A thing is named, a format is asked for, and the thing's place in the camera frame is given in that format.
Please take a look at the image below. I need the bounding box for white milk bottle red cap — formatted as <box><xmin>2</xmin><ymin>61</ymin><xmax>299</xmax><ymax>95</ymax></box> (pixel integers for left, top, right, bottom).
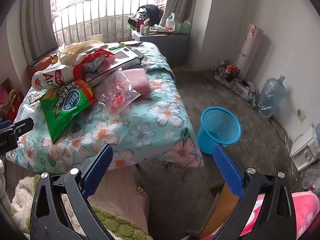
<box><xmin>32</xmin><ymin>64</ymin><xmax>84</xmax><ymax>91</ymax></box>

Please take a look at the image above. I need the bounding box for pink plastic bag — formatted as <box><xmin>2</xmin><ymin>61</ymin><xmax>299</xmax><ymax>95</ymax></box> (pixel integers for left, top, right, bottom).
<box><xmin>0</xmin><ymin>84</ymin><xmax>13</xmax><ymax>113</ymax></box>

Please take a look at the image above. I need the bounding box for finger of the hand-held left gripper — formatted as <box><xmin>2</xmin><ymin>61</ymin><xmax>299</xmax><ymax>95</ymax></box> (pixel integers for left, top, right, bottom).
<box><xmin>0</xmin><ymin>117</ymin><xmax>34</xmax><ymax>137</ymax></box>

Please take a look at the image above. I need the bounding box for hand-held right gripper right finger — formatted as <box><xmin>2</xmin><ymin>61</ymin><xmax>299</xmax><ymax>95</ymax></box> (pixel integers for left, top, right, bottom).
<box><xmin>212</xmin><ymin>143</ymin><xmax>298</xmax><ymax>240</ymax></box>

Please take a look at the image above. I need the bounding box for white power strip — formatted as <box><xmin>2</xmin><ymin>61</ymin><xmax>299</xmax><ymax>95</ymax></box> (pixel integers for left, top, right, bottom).
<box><xmin>230</xmin><ymin>79</ymin><xmax>256</xmax><ymax>98</ymax></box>

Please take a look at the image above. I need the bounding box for black white windowed carton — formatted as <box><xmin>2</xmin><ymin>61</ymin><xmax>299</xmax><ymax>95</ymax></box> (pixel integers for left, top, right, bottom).
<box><xmin>84</xmin><ymin>46</ymin><xmax>148</xmax><ymax>87</ymax></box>

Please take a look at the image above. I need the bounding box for red plastic wrapper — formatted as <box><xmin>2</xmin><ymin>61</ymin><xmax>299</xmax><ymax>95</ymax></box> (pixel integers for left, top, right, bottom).
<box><xmin>75</xmin><ymin>49</ymin><xmax>117</xmax><ymax>68</ymax></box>

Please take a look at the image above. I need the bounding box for grey right curtain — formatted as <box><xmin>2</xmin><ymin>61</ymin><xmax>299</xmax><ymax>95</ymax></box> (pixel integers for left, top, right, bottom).
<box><xmin>165</xmin><ymin>0</ymin><xmax>199</xmax><ymax>28</ymax></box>

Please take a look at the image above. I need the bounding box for metal window railing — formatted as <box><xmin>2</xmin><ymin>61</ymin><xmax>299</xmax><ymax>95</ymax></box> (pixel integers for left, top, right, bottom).
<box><xmin>54</xmin><ymin>0</ymin><xmax>158</xmax><ymax>45</ymax></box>

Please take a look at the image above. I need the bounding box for clear bag of pink candies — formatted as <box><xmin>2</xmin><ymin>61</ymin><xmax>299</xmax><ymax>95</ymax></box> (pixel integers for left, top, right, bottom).
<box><xmin>94</xmin><ymin>67</ymin><xmax>142</xmax><ymax>113</ymax></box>

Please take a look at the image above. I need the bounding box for green red snack bag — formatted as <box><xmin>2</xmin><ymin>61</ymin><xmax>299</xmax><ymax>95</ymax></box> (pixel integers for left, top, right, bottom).
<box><xmin>40</xmin><ymin>79</ymin><xmax>97</xmax><ymax>142</ymax></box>

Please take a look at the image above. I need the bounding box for pink knitted cloth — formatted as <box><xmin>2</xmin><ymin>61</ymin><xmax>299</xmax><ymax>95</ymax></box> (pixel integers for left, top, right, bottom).
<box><xmin>122</xmin><ymin>68</ymin><xmax>150</xmax><ymax>95</ymax></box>

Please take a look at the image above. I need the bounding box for grey nightstand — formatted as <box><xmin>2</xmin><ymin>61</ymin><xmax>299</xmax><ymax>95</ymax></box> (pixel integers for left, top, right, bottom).
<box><xmin>132</xmin><ymin>31</ymin><xmax>190</xmax><ymax>67</ymax></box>

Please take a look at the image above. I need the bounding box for beige tote bag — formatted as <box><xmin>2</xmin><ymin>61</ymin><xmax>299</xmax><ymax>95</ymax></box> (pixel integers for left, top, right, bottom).
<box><xmin>1</xmin><ymin>90</ymin><xmax>25</xmax><ymax>122</ymax></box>

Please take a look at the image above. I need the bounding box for pink fleece blanket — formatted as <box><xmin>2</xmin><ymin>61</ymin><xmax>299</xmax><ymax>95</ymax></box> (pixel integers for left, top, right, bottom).
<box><xmin>200</xmin><ymin>191</ymin><xmax>320</xmax><ymax>240</ymax></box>

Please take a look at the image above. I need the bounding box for grey curtain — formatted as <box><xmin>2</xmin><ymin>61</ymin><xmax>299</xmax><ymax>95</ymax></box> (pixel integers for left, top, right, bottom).
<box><xmin>165</xmin><ymin>0</ymin><xmax>199</xmax><ymax>28</ymax></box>
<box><xmin>20</xmin><ymin>0</ymin><xmax>59</xmax><ymax>58</ymax></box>

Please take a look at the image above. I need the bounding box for green plastic basket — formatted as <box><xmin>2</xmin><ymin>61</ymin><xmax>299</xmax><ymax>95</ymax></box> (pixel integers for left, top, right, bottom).
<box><xmin>174</xmin><ymin>21</ymin><xmax>192</xmax><ymax>34</ymax></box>

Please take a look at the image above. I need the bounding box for blue white small box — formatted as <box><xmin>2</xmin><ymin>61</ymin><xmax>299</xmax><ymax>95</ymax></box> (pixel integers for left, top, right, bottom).
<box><xmin>82</xmin><ymin>55</ymin><xmax>107</xmax><ymax>72</ymax></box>

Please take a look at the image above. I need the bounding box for orange snack packet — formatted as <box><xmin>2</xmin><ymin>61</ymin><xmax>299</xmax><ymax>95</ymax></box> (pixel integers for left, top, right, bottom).
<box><xmin>117</xmin><ymin>40</ymin><xmax>145</xmax><ymax>48</ymax></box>

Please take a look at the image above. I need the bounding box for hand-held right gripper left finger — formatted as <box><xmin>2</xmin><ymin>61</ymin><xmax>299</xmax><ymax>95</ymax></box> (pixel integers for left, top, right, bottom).
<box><xmin>29</xmin><ymin>144</ymin><xmax>116</xmax><ymax>240</ymax></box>

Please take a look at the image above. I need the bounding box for large blue water jug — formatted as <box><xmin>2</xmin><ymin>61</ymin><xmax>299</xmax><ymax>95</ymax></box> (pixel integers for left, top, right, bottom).
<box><xmin>259</xmin><ymin>75</ymin><xmax>286</xmax><ymax>118</ymax></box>

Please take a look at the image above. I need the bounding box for white water dispenser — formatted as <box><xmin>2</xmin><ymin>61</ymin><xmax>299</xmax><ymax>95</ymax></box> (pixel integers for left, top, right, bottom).
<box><xmin>290</xmin><ymin>125</ymin><xmax>320</xmax><ymax>172</ymax></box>

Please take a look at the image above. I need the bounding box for grey left curtain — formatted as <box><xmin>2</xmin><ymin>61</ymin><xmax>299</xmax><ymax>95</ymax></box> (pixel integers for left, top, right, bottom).
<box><xmin>20</xmin><ymin>0</ymin><xmax>59</xmax><ymax>58</ymax></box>

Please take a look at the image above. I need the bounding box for brown cardboard box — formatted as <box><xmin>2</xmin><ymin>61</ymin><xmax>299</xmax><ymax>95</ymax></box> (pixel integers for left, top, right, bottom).
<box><xmin>27</xmin><ymin>47</ymin><xmax>60</xmax><ymax>77</ymax></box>

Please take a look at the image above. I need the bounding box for fluffy white green blanket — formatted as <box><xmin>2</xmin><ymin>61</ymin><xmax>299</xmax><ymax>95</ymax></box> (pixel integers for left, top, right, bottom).
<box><xmin>10</xmin><ymin>174</ymin><xmax>153</xmax><ymax>240</ymax></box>

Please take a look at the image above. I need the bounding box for blue plastic wastebasket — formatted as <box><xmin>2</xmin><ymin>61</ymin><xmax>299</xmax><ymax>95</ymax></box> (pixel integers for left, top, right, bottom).
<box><xmin>197</xmin><ymin>107</ymin><xmax>242</xmax><ymax>155</ymax></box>

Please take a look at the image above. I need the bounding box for floral quilt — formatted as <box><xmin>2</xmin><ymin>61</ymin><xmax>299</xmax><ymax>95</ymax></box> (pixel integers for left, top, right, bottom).
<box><xmin>5</xmin><ymin>41</ymin><xmax>204</xmax><ymax>173</ymax></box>

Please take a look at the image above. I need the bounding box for white foam tray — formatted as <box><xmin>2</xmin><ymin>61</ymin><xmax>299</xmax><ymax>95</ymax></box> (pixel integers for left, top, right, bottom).
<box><xmin>214</xmin><ymin>73</ymin><xmax>235</xmax><ymax>88</ymax></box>

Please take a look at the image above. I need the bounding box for wooden stool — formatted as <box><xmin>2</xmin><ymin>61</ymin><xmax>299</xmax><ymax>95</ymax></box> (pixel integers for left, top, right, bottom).
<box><xmin>200</xmin><ymin>181</ymin><xmax>240</xmax><ymax>238</ymax></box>

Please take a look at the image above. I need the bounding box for black backpack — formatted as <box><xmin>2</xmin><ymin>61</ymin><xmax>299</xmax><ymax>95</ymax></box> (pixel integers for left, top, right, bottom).
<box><xmin>136</xmin><ymin>4</ymin><xmax>162</xmax><ymax>27</ymax></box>

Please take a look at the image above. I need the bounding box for white plastic jug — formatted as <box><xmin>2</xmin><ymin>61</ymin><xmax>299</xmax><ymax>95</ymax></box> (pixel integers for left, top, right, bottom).
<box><xmin>165</xmin><ymin>13</ymin><xmax>175</xmax><ymax>29</ymax></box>

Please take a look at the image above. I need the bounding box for person's leg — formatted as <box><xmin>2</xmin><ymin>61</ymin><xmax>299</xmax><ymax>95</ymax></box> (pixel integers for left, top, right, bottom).
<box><xmin>87</xmin><ymin>166</ymin><xmax>152</xmax><ymax>238</ymax></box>

